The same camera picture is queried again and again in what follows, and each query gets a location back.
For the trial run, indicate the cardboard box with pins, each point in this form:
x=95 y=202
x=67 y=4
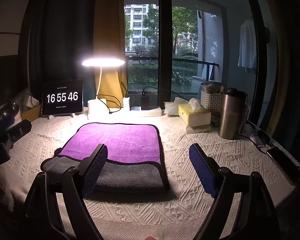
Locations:
x=31 y=112

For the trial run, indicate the white desk lamp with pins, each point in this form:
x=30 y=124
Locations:
x=103 y=62

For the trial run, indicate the yellow curtain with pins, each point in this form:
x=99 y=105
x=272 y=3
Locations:
x=108 y=30

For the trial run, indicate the black smartphone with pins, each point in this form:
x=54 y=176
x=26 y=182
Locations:
x=285 y=163

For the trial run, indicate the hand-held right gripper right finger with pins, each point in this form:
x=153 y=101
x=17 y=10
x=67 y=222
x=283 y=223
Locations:
x=201 y=166

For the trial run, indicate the yellow tissue box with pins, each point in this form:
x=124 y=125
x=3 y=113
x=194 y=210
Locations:
x=193 y=113

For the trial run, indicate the stainless steel thermos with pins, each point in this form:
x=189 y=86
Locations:
x=231 y=115

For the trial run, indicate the white power strip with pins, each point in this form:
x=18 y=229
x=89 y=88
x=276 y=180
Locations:
x=150 y=111

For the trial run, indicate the black tablet with clock display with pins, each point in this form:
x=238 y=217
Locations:
x=62 y=97

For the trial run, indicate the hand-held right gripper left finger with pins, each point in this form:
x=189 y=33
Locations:
x=97 y=165

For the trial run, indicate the crumpled clear tissue pack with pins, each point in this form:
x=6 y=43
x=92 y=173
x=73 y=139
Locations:
x=171 y=106

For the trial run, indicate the dark curtain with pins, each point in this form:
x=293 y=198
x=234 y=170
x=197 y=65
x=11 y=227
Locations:
x=62 y=37

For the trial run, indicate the black power bank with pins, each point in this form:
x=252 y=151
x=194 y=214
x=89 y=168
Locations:
x=145 y=101

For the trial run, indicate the purple and grey towel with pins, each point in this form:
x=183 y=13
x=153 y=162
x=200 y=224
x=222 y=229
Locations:
x=120 y=140

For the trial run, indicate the black balcony railing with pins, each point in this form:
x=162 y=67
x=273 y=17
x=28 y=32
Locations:
x=185 y=60

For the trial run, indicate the white textured tablecloth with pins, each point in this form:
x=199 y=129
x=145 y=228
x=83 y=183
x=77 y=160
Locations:
x=152 y=217

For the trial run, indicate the white plastic basket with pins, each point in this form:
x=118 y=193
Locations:
x=211 y=100

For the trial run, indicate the small black device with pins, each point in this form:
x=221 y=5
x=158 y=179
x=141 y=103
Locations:
x=260 y=137

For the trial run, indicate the white charger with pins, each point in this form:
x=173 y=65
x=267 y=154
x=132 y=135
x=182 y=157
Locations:
x=126 y=103

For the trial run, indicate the black window frame post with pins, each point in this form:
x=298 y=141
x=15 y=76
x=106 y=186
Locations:
x=165 y=42

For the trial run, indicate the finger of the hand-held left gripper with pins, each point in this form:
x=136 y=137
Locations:
x=20 y=130

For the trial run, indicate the white tablet stand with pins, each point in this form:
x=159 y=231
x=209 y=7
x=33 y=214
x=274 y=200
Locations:
x=61 y=115

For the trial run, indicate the white hanging shirt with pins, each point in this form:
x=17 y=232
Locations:
x=247 y=45

